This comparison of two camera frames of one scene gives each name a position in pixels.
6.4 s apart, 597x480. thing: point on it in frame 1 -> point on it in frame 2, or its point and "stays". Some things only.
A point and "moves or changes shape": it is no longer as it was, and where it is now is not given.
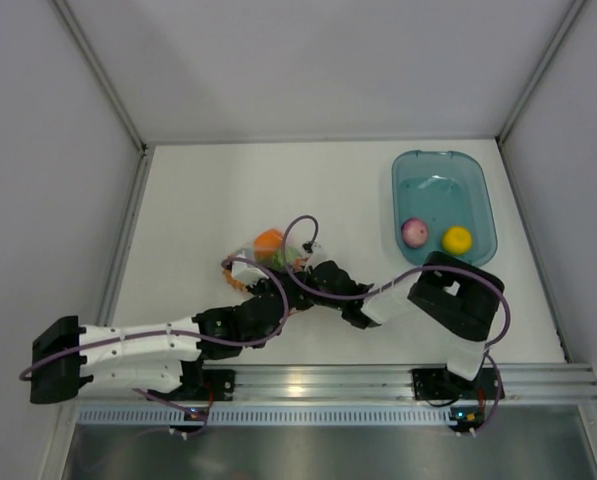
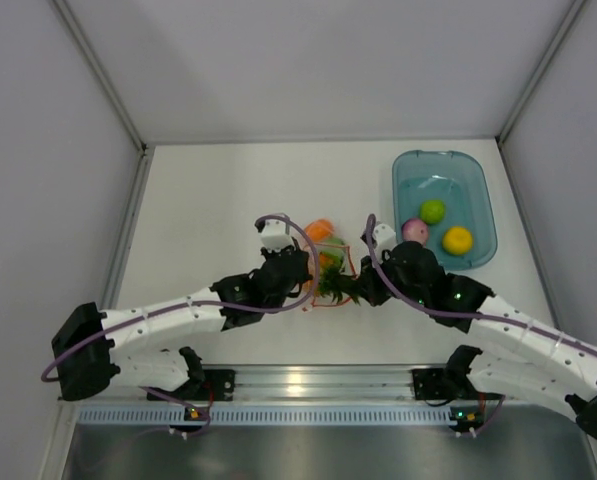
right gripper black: (305, 304) -> (368, 284)
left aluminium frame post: (96, 61) stays
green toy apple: (277, 258) moves or changes shape
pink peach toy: (414, 232) stays
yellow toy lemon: (457, 240) stays
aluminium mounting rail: (521, 384) stays
